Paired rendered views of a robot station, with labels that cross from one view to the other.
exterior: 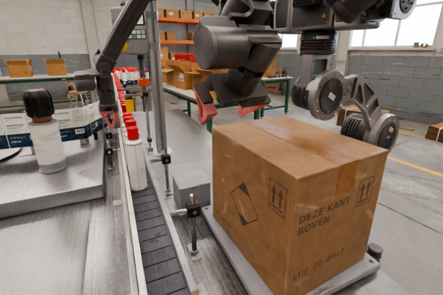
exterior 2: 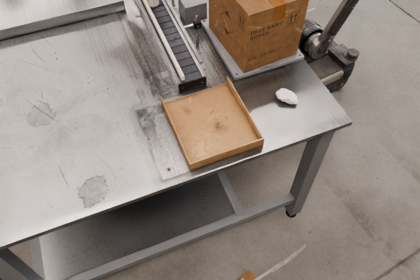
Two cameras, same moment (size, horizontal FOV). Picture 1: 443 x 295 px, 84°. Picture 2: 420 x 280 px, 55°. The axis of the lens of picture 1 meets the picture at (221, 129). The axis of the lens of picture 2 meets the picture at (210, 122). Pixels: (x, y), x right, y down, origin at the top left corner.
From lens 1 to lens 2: 0.97 m
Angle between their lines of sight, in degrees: 35
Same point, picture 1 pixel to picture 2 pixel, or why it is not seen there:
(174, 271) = (188, 57)
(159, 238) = (177, 40)
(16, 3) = not seen: outside the picture
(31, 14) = not seen: outside the picture
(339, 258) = (277, 52)
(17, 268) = (97, 54)
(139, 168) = not seen: outside the picture
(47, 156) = not seen: outside the picture
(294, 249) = (248, 46)
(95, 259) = (139, 51)
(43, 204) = (86, 15)
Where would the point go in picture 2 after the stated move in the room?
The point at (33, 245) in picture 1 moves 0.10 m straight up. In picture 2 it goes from (97, 42) to (92, 23)
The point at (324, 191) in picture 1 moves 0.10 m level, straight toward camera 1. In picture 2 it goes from (265, 19) to (253, 37)
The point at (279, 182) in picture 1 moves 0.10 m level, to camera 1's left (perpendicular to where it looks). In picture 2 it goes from (242, 15) to (212, 14)
